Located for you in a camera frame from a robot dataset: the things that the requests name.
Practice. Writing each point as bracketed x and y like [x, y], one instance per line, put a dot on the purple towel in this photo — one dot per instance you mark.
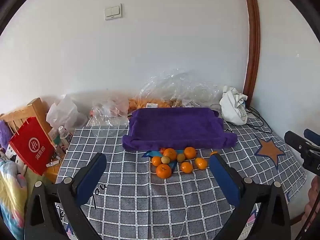
[175, 127]

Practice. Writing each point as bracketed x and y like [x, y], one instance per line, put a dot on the clear plastic bottle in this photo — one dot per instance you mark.
[65, 135]

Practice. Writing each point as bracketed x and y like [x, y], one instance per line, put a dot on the grey checked bed sheet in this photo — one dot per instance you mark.
[140, 200]

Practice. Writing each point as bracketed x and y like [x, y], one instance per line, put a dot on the clear bag of oranges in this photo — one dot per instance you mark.
[145, 103]

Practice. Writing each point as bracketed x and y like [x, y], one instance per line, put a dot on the crumpled clear plastic bag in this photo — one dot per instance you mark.
[107, 113]

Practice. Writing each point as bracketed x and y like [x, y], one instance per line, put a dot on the purple fluffy cloth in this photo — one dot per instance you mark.
[3, 135]

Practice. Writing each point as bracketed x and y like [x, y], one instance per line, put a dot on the small yellow-green fruit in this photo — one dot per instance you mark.
[181, 157]
[165, 159]

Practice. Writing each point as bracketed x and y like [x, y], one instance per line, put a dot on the white crumpled cloth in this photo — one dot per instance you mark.
[233, 105]

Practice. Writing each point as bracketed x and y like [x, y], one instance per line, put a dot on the brown wooden door frame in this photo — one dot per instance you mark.
[252, 35]

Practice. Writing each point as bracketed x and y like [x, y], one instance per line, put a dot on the red paper bag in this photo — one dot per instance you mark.
[31, 146]

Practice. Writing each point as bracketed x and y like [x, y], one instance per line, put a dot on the wooden chair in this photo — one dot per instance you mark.
[27, 113]

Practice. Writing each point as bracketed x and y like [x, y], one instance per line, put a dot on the white wall switch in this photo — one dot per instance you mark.
[113, 12]

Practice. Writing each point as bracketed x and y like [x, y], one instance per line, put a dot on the large mandarin orange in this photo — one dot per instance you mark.
[170, 154]

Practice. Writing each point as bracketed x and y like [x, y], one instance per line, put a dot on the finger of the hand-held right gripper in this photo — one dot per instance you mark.
[312, 136]
[296, 140]

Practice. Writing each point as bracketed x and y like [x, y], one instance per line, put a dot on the person's right hand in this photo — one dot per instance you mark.
[315, 195]

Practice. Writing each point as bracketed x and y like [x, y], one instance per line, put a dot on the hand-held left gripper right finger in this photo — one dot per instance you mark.
[225, 180]

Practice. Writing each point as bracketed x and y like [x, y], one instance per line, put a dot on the mandarin orange dark stem mark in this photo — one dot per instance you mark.
[163, 171]

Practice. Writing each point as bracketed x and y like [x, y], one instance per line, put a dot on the wooden bedside table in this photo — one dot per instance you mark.
[53, 172]

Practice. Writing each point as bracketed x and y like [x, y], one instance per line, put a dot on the clear plastic bag white label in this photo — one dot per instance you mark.
[182, 102]

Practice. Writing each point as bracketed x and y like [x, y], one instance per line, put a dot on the large clear plastic bag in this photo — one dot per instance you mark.
[180, 85]

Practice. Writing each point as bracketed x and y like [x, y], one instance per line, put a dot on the colourful printed blanket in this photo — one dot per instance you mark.
[11, 195]

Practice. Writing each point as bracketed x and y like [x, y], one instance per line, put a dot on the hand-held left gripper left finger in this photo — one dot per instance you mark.
[91, 177]

